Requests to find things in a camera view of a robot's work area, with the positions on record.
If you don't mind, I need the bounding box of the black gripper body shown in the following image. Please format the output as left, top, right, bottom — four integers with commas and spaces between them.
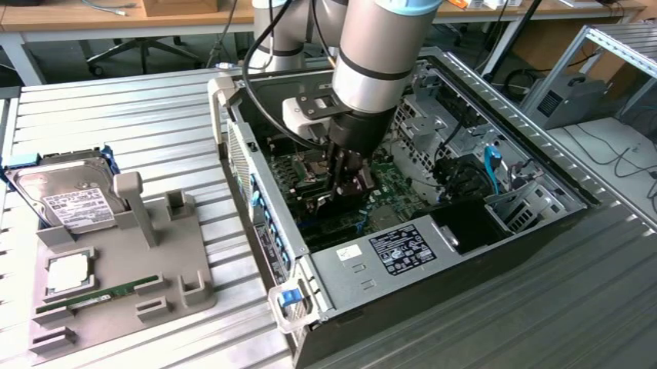
326, 108, 395, 157

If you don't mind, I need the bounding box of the CPU socket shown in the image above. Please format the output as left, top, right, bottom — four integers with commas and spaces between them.
296, 153, 331, 181

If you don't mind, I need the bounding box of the green motherboard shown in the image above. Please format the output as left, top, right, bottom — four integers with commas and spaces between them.
264, 145, 437, 251

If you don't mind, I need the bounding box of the grey chipset heatsink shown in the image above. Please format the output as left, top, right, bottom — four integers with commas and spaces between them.
368, 204, 406, 228

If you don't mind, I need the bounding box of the perforated metal drive cage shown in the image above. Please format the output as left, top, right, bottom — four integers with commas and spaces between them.
394, 57, 495, 170

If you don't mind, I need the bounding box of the black expansion slot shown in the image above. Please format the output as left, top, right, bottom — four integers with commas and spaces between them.
302, 225, 360, 247

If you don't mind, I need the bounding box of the open PC case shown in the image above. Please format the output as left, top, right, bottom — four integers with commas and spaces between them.
207, 45, 602, 369

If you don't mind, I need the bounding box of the grey power supply unit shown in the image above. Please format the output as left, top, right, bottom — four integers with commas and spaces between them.
306, 213, 459, 321

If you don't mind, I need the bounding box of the metal disk bay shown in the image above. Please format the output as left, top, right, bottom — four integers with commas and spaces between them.
482, 180, 566, 235

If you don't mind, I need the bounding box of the black office chair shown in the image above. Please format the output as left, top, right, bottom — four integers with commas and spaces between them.
84, 36, 207, 77
425, 22, 469, 49

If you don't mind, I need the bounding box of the black stand pole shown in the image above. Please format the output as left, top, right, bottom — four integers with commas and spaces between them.
482, 0, 545, 80

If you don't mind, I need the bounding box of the small white box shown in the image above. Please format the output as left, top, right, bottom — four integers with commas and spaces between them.
469, 0, 514, 11

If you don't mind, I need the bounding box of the grey desktop tower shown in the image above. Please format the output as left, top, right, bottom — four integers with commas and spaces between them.
533, 72, 614, 131

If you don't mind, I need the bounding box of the brown wooden cabinet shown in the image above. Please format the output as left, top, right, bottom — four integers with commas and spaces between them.
510, 18, 641, 84

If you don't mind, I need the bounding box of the blue disk caddy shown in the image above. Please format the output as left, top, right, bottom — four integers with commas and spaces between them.
0, 144, 123, 201

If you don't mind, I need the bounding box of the cardboard box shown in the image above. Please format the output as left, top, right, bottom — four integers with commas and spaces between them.
139, 0, 220, 18

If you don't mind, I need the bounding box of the grey parts rack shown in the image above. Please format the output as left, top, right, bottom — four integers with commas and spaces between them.
28, 171, 220, 357

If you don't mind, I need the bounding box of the green RAM stick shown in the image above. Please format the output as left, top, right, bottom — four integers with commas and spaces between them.
33, 274, 161, 315

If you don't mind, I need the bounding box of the silver hard disk drive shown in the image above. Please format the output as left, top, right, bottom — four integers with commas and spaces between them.
3, 158, 129, 236

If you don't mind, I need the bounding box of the silver CPU chip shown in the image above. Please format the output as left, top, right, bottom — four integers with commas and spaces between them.
44, 254, 92, 296

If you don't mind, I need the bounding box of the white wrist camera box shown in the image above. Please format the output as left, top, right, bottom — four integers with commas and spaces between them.
280, 95, 352, 145

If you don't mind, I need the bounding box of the black wire bundle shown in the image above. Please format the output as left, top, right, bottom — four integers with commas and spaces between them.
433, 113, 489, 203

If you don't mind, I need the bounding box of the blue wire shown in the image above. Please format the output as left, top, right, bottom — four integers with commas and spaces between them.
482, 141, 505, 195

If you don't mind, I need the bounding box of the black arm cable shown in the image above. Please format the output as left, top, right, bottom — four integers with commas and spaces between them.
243, 0, 330, 149

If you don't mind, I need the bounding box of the grey hanging cable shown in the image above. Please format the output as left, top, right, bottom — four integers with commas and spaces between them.
210, 0, 246, 71

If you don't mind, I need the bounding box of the coiled black cable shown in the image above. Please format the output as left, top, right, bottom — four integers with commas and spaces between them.
503, 68, 535, 97

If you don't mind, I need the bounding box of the black table cable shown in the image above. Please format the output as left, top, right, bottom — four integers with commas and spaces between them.
562, 125, 657, 180

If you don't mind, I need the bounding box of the aluminium frame table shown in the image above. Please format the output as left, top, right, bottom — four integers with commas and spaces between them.
517, 21, 657, 130

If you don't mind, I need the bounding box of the light blue network cable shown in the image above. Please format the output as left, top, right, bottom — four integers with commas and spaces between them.
79, 0, 140, 17

